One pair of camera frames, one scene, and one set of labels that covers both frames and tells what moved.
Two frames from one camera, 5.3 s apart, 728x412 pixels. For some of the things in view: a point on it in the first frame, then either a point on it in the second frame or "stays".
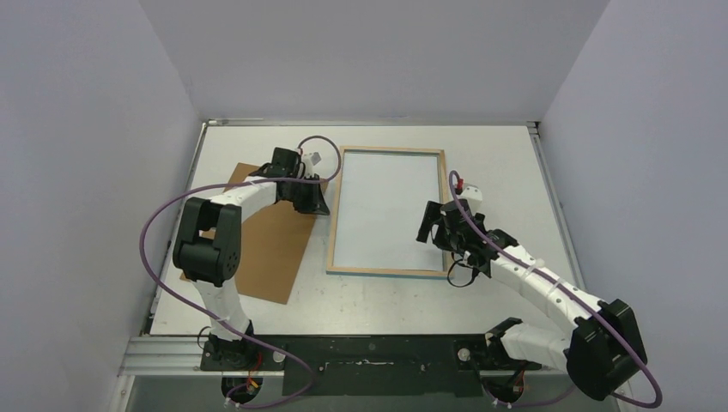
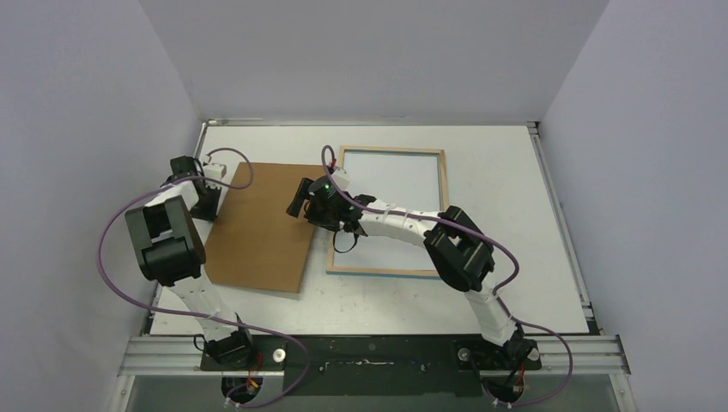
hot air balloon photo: [381, 194] stays
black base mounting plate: [367, 366] stays
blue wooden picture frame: [443, 274] stays
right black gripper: [438, 225] -> [301, 197]
